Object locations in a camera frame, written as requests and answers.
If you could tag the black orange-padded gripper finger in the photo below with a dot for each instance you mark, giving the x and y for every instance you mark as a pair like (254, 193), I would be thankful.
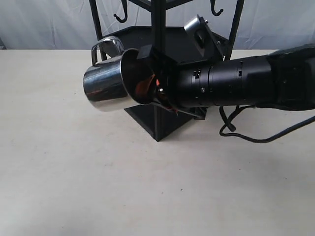
(145, 87)

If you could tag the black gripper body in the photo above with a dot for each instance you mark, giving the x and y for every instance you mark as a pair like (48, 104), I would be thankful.
(165, 68)

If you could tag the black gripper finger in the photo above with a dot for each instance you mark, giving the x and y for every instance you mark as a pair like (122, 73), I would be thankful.
(172, 109)

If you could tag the stainless steel mug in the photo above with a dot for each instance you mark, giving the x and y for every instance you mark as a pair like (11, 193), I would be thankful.
(109, 84)

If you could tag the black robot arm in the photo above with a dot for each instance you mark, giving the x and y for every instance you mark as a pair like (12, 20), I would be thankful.
(283, 80)

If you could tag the black three-tier shelf rack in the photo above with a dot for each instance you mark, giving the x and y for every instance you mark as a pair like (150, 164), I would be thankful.
(175, 43)

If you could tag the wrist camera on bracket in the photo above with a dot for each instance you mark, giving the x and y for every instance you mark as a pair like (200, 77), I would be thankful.
(203, 39)

